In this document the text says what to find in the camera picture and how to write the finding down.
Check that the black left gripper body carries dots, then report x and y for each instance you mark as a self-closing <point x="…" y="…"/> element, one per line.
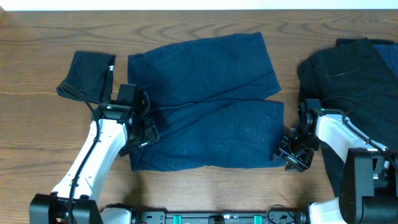
<point x="147" y="134"/>

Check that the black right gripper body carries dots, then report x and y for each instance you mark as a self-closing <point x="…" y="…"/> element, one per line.
<point x="299" y="152"/>

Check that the dark blue shorts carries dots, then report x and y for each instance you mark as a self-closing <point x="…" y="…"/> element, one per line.
<point x="210" y="101"/>

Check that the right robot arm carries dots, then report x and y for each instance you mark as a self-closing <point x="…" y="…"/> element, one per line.
<point x="368" y="192"/>

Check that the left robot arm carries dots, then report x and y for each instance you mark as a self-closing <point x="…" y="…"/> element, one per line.
<point x="117" y="128"/>

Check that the folded black cloth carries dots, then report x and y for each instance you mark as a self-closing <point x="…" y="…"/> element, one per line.
<point x="91" y="74"/>

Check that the black garment pile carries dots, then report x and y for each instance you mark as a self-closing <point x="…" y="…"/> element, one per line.
<point x="353" y="77"/>

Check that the blue garment at edge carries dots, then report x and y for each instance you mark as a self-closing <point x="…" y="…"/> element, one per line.
<point x="389" y="55"/>

